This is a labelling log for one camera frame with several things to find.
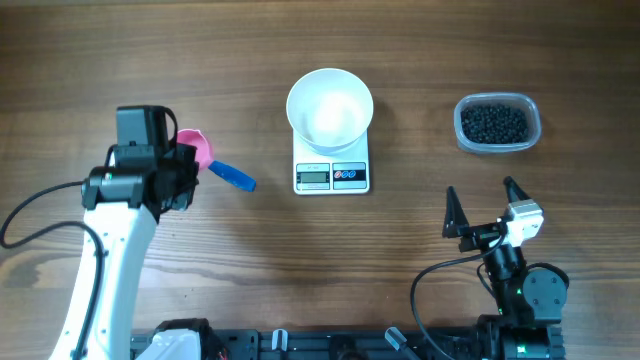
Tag white digital kitchen scale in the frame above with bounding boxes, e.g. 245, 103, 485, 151
293, 133, 371, 196

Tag black aluminium base frame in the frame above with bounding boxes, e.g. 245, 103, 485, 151
129, 318, 566, 360

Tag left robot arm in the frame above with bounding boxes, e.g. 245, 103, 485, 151
51, 105, 199, 359

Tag clear plastic container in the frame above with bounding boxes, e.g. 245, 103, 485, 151
454, 92, 542, 154

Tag black beans in container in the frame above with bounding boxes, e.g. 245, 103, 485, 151
461, 104, 529, 144

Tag pink scoop blue handle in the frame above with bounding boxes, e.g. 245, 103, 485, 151
177, 129, 257, 192

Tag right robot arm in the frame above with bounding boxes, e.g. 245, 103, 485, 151
442, 177, 569, 359

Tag white bowl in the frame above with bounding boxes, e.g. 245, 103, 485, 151
285, 68, 374, 154

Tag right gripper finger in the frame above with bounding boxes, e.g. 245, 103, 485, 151
503, 176, 530, 203
442, 186, 469, 238

